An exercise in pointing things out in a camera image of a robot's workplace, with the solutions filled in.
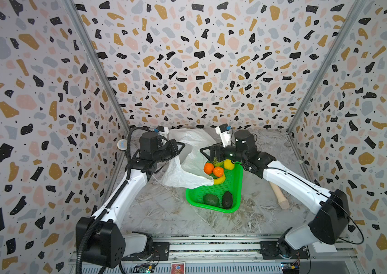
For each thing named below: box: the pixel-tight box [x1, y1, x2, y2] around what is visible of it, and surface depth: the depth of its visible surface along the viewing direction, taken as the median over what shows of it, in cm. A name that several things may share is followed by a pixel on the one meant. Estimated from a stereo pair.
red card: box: [170, 262, 186, 274], surface depth 70 cm
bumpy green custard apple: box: [212, 156, 225, 168], surface depth 99 cm
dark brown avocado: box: [222, 190, 233, 210], surface depth 88 cm
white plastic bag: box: [160, 127, 215, 189], surface depth 77 cm
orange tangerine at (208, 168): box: [203, 162, 215, 175], surface depth 96 cm
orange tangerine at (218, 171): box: [212, 166, 225, 178], surface depth 97 cm
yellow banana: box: [213, 173, 226, 185], surface depth 97 cm
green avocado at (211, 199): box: [202, 193, 220, 207], surface depth 85 cm
